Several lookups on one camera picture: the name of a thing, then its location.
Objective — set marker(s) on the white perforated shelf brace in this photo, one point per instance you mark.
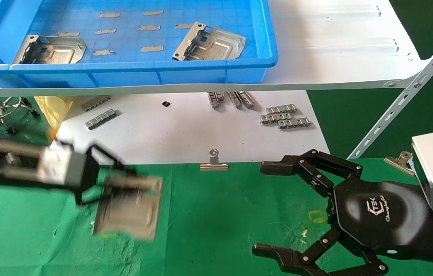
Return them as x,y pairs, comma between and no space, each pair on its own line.
404,99

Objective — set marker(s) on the yellow cloth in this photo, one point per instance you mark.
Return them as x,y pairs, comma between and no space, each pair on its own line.
53,109

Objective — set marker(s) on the white flat board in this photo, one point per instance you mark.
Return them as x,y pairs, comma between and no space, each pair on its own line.
186,134

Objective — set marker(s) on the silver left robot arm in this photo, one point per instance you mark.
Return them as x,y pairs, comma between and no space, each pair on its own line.
5,161

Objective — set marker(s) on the blue plastic tray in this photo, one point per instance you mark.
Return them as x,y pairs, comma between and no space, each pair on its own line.
201,73

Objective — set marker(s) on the green cloth mat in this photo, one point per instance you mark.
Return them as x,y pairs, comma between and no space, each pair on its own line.
216,214

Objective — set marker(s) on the silver binder clip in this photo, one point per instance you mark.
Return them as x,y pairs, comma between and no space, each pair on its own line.
214,165

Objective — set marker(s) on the grey metal connector strip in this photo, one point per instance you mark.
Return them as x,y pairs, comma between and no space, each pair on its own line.
281,109
101,119
235,99
294,123
214,99
276,118
95,103
247,99

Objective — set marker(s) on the stamped metal bracket plate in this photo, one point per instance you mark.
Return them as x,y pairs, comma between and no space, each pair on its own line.
212,46
132,211
55,51

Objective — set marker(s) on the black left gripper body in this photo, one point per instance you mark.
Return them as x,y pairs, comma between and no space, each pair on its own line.
88,172

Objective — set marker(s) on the chrome stool base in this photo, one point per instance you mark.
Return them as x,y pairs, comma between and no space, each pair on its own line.
4,111

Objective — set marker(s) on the white metal shelf board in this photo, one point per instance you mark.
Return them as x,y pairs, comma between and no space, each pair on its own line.
335,57

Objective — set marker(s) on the brass binder clip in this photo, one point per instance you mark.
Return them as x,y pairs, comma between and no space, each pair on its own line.
398,164

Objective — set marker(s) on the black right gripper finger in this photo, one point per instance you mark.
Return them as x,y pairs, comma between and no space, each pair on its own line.
278,168
282,257

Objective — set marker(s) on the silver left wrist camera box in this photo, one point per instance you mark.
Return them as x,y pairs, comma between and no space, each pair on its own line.
57,166

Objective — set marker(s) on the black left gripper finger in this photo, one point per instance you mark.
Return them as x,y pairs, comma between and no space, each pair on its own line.
105,155
86,197

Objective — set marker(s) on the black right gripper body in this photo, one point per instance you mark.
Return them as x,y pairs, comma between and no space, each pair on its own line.
377,214

